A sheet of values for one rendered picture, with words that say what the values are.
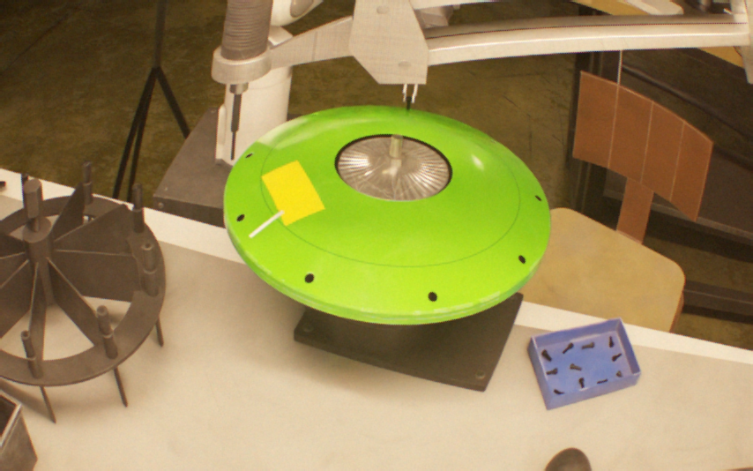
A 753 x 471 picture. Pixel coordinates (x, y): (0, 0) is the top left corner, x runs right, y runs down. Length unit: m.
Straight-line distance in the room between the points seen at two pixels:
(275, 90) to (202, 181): 0.16
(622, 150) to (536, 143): 1.37
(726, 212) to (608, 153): 0.98
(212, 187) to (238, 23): 0.66
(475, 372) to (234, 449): 0.27
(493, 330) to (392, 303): 0.22
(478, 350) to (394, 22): 0.45
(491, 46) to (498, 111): 2.52
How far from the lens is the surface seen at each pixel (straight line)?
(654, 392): 1.05
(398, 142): 0.94
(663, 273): 1.71
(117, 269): 0.97
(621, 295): 1.62
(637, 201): 1.79
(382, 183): 0.94
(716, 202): 2.68
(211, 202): 1.31
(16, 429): 0.85
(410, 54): 0.69
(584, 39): 0.70
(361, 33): 0.69
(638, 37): 0.71
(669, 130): 1.69
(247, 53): 0.71
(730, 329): 2.68
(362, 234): 0.89
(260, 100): 1.29
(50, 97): 3.50
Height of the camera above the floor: 1.64
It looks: 39 degrees down
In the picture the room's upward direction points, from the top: 6 degrees clockwise
